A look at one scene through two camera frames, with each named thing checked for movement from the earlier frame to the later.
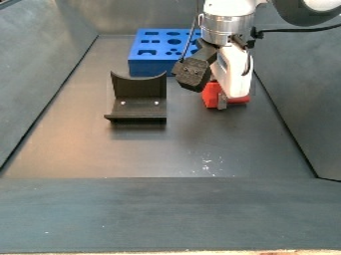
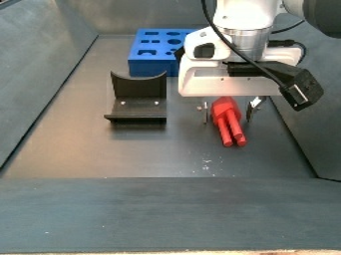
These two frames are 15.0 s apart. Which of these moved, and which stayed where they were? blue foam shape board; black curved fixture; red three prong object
Moved: red three prong object
Stayed: blue foam shape board; black curved fixture
